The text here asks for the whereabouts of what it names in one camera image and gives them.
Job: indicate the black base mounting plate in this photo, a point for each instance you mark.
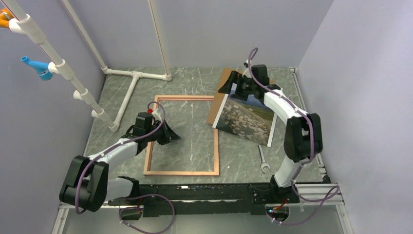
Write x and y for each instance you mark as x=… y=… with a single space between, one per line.
x=203 y=199

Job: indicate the landscape photo print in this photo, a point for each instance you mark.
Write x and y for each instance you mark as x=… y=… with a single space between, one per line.
x=248 y=119

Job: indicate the silver wrench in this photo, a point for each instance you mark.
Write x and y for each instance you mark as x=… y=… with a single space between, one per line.
x=264 y=166

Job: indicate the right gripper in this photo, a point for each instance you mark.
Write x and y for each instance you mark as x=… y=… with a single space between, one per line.
x=235 y=79

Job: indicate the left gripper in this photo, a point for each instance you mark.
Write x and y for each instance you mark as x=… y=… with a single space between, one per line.
x=169 y=135

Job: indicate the brown backing board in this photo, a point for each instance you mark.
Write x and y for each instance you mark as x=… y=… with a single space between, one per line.
x=216 y=106

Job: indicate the white PVC pipe stand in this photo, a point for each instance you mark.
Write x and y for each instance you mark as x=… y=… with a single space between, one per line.
x=24 y=24

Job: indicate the blue pipe fitting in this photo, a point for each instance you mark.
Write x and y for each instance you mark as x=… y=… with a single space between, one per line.
x=41 y=68

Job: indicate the wooden picture frame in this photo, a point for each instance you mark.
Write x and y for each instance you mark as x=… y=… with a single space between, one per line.
x=148 y=158

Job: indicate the aluminium rail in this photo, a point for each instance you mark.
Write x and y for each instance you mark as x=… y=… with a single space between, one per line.
x=309 y=194

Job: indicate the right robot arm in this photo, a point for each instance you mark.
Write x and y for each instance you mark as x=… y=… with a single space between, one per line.
x=303 y=136

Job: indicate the orange pipe fitting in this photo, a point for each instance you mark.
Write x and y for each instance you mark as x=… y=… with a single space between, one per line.
x=5 y=17

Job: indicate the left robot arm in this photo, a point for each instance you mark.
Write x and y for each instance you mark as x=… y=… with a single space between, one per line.
x=87 y=185

